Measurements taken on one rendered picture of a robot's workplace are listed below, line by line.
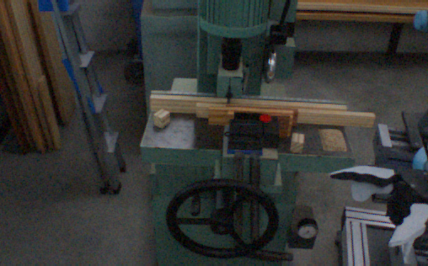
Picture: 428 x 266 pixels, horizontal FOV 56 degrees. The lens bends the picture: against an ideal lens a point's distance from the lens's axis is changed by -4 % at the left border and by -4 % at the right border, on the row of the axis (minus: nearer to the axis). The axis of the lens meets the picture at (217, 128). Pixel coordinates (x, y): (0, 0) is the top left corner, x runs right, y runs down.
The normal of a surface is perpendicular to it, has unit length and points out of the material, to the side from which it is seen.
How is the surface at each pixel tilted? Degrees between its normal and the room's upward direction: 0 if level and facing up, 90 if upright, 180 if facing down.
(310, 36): 90
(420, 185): 8
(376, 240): 0
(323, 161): 90
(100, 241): 0
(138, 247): 0
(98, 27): 90
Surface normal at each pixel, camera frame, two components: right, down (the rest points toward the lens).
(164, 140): 0.04, -0.81
